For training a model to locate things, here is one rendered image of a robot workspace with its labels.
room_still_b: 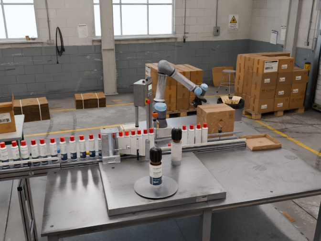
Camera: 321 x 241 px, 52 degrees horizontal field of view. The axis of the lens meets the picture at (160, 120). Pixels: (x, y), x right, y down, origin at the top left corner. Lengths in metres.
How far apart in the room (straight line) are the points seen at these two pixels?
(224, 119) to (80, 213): 1.69
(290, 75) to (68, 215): 5.37
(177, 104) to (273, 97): 1.85
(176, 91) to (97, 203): 4.34
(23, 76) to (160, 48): 3.32
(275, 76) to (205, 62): 2.93
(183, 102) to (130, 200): 4.43
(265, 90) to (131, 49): 3.49
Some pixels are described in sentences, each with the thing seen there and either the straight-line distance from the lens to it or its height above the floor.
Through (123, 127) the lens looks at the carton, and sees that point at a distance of 3.38.
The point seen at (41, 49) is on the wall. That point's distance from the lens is 8.03.
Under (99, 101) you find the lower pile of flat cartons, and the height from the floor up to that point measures 0.13.
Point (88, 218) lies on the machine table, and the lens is 2.18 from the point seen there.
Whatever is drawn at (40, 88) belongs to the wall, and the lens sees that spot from 8.18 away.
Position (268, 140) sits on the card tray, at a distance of 3.38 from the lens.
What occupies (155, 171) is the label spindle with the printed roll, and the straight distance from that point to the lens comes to 2.24.
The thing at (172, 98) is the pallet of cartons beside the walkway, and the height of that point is 0.39.
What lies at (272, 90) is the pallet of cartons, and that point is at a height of 0.56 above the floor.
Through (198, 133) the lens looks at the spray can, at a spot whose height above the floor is 1.01.
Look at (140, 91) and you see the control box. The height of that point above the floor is 1.41.
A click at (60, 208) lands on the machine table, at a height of 0.83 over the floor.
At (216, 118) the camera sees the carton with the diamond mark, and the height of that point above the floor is 1.05.
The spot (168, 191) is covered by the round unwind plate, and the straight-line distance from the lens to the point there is 2.28.
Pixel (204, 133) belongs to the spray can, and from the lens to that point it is 2.97.
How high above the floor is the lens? 2.08
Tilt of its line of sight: 19 degrees down
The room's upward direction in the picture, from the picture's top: straight up
